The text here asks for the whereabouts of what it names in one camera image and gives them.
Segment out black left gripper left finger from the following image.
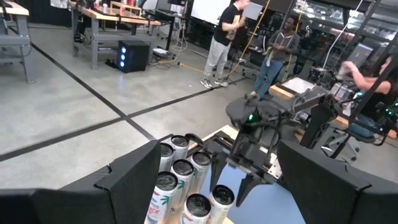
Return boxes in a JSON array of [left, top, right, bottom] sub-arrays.
[[0, 139, 162, 224]]

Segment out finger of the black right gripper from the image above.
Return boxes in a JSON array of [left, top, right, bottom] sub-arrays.
[[235, 173, 271, 208], [208, 151, 229, 192]]

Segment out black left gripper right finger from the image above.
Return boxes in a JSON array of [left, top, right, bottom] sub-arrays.
[[276, 139, 398, 224]]

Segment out white Celsius can black lid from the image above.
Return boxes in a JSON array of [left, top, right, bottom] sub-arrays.
[[208, 184, 236, 224]]

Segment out white Celsius can yellow band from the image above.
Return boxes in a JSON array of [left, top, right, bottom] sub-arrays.
[[181, 193, 213, 224]]

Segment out white Celsius Arctic Vibe can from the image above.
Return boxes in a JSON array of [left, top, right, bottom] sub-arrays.
[[170, 134, 190, 161], [160, 142, 175, 172]]

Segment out blue table mat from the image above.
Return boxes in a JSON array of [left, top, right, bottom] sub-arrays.
[[198, 164, 307, 224]]

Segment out grey office chair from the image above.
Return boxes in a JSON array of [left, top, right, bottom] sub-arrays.
[[322, 130, 377, 162]]

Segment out person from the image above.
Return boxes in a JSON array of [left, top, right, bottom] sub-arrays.
[[200, 0, 251, 90], [247, 15, 301, 100], [338, 54, 398, 138]]

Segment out black metal pole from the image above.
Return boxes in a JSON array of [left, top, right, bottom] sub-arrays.
[[330, 57, 398, 159]]

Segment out black computer blue lights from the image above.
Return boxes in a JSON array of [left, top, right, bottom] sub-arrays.
[[116, 39, 150, 74]]

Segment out grey monitor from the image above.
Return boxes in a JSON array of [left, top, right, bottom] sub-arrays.
[[346, 43, 374, 68]]

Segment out white board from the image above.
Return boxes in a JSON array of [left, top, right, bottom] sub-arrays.
[[190, 0, 233, 26]]

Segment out grey workbench wooden top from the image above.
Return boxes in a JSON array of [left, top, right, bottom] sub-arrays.
[[68, 0, 162, 71], [0, 0, 37, 84]]

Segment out silver mounting bracket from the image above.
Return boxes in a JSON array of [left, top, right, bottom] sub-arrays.
[[267, 157, 283, 180]]

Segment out black bent cable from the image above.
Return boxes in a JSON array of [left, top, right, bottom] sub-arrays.
[[185, 133, 205, 147]]

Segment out wooden shelf black metal frame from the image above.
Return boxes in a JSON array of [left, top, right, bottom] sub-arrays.
[[155, 133, 237, 224]]

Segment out orange floor cable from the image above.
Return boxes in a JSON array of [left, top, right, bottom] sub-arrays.
[[177, 62, 206, 75]]

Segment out yellow hanging cable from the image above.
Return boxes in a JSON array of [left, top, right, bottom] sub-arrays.
[[226, 0, 271, 78]]

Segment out white hanging cable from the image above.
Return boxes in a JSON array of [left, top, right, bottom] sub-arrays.
[[322, 0, 364, 70]]

